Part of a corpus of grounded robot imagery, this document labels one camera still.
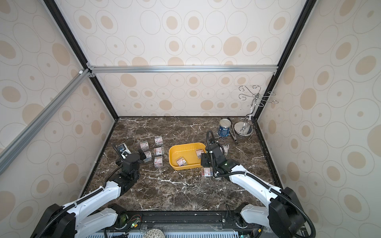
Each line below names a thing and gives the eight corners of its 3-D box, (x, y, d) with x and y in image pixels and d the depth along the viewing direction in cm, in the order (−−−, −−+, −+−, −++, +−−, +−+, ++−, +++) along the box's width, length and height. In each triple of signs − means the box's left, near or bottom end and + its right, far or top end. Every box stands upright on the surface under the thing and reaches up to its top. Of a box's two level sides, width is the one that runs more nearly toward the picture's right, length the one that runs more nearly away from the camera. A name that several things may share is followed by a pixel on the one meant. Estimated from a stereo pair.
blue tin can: (218, 136, 109) (220, 127, 102) (217, 127, 115) (219, 118, 107) (229, 136, 109) (232, 127, 102) (227, 127, 115) (230, 118, 107)
